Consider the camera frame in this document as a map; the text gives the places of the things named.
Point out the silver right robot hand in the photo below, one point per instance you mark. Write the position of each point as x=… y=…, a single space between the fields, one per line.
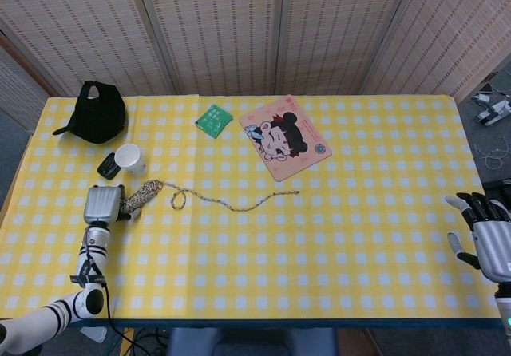
x=495 y=240

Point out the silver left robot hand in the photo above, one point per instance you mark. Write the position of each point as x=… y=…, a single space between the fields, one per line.
x=103 y=205

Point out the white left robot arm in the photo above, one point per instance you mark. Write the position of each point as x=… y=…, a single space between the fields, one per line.
x=93 y=252

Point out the small black case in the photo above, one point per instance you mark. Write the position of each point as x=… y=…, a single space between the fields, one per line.
x=107 y=167

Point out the white paper cup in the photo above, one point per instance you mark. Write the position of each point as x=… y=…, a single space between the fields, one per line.
x=129 y=158

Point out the black baseball cap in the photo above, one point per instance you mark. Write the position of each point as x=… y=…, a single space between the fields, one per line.
x=97 y=116

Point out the white black floor device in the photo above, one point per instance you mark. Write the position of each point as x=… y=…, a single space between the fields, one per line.
x=493 y=110

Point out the green packet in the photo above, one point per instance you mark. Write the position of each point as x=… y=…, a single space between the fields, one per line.
x=213 y=120

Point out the woven bamboo screen panel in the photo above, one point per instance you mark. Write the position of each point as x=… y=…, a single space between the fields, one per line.
x=16 y=84
x=331 y=32
x=80 y=32
x=219 y=32
x=459 y=20

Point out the yellow white checked tablecloth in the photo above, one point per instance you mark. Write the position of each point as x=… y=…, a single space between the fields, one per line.
x=279 y=272

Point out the blue chair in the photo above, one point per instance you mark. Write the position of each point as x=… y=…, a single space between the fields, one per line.
x=247 y=342

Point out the pink cartoon mouse pad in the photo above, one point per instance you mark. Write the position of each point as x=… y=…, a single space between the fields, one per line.
x=307 y=144

